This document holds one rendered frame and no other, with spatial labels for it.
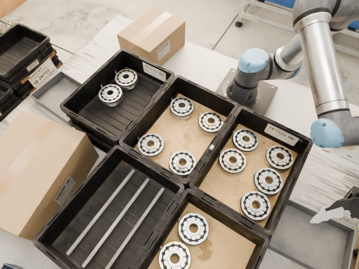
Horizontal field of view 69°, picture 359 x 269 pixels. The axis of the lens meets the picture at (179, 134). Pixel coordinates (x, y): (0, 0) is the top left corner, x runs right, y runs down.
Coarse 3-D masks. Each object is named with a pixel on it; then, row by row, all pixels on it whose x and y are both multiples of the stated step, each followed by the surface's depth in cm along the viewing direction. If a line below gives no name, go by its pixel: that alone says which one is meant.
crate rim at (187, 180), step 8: (184, 80) 110; (168, 88) 108; (200, 88) 108; (160, 96) 106; (216, 96) 106; (152, 104) 104; (232, 104) 104; (144, 112) 102; (232, 112) 102; (136, 120) 100; (224, 128) 98; (216, 136) 98; (120, 144) 95; (208, 152) 93; (152, 160) 92; (200, 160) 93; (160, 168) 90; (176, 176) 89; (192, 176) 89; (184, 184) 88
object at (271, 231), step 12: (240, 108) 103; (264, 120) 101; (216, 144) 95; (312, 144) 95; (300, 168) 90; (192, 180) 88; (204, 192) 86; (288, 192) 86; (240, 216) 82; (276, 216) 82; (264, 228) 80
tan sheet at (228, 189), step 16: (240, 128) 110; (272, 144) 106; (256, 160) 103; (208, 176) 99; (224, 176) 99; (240, 176) 99; (208, 192) 96; (224, 192) 96; (240, 192) 96; (256, 208) 93; (272, 208) 93
